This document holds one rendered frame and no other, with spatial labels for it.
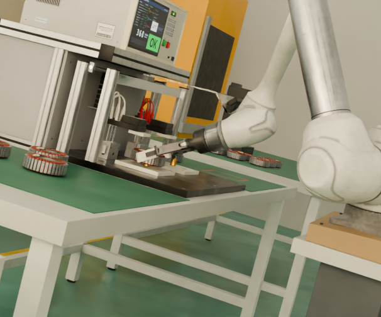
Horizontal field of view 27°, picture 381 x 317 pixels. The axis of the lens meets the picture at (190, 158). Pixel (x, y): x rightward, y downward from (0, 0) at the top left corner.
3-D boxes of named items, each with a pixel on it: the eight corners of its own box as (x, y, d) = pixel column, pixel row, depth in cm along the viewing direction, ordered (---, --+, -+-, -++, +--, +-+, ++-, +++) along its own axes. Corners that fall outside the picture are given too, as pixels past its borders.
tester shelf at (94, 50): (188, 83, 294) (190, 72, 293) (110, 61, 230) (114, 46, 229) (85, 57, 308) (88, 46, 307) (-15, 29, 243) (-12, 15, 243)
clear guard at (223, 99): (246, 117, 284) (250, 100, 283) (227, 113, 261) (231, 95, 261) (164, 95, 294) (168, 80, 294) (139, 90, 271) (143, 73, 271)
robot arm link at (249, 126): (228, 155, 237) (236, 144, 249) (277, 141, 232) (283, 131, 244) (217, 121, 235) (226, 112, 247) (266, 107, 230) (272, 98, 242)
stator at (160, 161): (169, 168, 253) (171, 156, 252) (155, 168, 242) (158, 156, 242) (138, 158, 256) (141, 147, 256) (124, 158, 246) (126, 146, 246)
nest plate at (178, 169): (198, 174, 277) (199, 171, 277) (184, 175, 263) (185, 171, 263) (160, 163, 282) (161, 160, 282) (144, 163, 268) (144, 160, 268)
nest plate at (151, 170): (174, 175, 254) (175, 172, 254) (157, 176, 240) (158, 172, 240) (133, 163, 259) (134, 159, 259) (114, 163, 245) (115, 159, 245)
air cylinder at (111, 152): (116, 159, 257) (121, 143, 256) (107, 159, 250) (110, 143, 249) (103, 155, 258) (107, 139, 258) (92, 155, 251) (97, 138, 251)
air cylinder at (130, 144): (144, 160, 280) (148, 144, 279) (136, 160, 273) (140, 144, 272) (132, 156, 281) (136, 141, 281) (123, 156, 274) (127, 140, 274)
